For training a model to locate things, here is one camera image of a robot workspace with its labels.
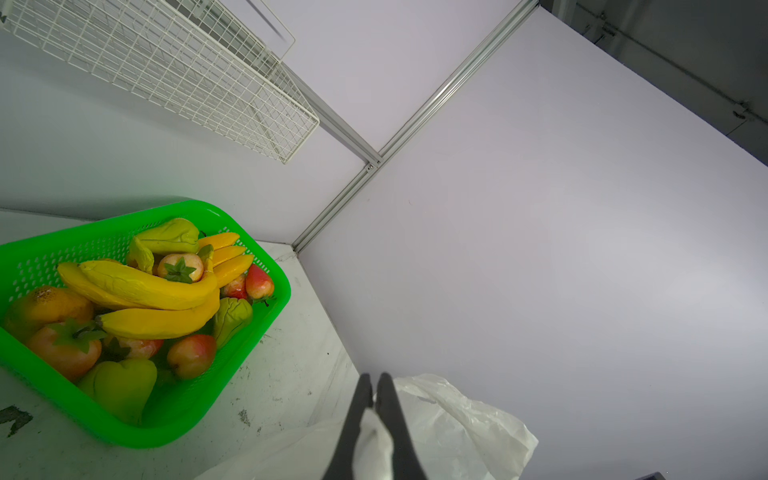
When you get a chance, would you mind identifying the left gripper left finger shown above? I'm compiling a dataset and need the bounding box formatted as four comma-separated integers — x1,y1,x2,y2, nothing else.
322,373,373,480

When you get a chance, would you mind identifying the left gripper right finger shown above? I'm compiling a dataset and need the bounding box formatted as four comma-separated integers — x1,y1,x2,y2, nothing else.
375,373,427,480

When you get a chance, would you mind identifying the white plastic bag lemon print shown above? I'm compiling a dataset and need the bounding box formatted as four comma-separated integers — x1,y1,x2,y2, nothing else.
201,375,539,479

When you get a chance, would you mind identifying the fake red apple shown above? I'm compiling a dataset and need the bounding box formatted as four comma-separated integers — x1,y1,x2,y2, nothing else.
167,334,217,380

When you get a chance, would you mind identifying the fake yellow banana bunch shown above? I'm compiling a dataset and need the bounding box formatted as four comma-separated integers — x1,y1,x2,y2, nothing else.
57,232,255,340

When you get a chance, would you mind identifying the fake green starfruit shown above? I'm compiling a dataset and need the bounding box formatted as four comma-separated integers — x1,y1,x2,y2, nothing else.
126,218,199,274

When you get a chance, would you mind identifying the green plastic fruit basket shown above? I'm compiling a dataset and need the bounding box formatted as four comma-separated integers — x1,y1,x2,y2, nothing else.
1,200,291,449

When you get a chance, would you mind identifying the white wire wall basket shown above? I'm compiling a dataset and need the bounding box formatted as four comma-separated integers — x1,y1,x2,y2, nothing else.
1,1,320,164

